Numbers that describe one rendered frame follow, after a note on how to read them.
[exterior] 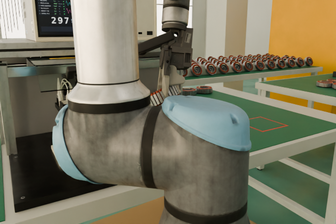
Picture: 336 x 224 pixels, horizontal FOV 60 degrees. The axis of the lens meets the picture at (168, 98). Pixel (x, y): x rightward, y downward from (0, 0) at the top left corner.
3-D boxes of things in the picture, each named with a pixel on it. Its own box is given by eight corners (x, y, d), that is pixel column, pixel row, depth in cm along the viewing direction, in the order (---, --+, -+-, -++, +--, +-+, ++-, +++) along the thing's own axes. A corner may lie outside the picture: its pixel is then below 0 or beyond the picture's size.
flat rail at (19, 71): (178, 65, 117) (178, 58, 116) (2, 78, 87) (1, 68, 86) (177, 65, 118) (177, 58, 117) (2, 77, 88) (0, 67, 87)
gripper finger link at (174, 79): (187, 93, 73) (185, 64, 78) (163, 90, 72) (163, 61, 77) (184, 99, 75) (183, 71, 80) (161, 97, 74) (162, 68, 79)
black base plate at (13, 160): (230, 154, 97) (231, 148, 96) (14, 213, 66) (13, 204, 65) (162, 118, 137) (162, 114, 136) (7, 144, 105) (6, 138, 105)
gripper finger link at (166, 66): (170, 72, 73) (170, 46, 78) (164, 71, 73) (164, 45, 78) (167, 83, 77) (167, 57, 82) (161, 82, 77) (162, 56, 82)
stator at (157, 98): (177, 93, 87) (172, 82, 87) (185, 92, 76) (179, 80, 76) (144, 110, 86) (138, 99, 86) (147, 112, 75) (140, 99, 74)
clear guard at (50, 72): (133, 83, 81) (133, 62, 80) (40, 92, 69) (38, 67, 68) (98, 70, 109) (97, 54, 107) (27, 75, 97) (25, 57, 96)
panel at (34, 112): (164, 113, 136) (164, 49, 130) (3, 139, 104) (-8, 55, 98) (163, 113, 137) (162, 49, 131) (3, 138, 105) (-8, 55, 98)
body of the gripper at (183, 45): (191, 69, 78) (195, 25, 78) (159, 66, 77) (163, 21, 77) (185, 72, 86) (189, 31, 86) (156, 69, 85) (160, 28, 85)
